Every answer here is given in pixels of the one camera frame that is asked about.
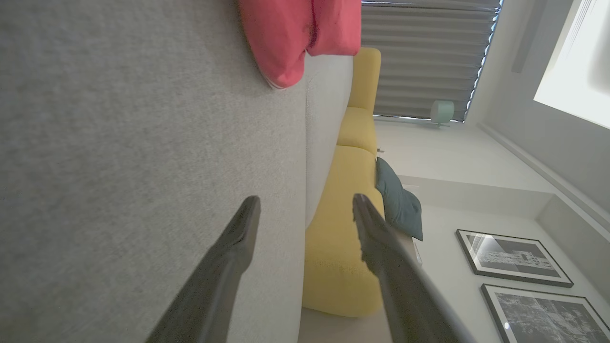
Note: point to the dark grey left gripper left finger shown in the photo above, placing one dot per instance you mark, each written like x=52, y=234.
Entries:
x=209, y=295

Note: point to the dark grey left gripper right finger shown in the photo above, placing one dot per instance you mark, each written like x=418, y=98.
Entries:
x=410, y=305

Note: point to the red shirt with white collar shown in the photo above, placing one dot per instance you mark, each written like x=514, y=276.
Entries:
x=281, y=38

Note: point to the teal throw pillow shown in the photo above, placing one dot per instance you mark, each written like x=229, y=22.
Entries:
x=398, y=200

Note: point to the black framed monochrome picture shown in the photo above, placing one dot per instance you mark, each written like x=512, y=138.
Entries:
x=543, y=319
x=514, y=257

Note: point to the large grey sofa seat cushion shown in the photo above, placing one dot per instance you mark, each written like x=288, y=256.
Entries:
x=119, y=143

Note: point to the mint green round lamp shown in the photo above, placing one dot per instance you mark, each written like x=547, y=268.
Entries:
x=443, y=112

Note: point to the grey pleated curtain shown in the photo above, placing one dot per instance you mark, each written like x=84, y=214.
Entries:
x=419, y=57

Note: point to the white ceiling light panel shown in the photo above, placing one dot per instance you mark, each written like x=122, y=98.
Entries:
x=581, y=71

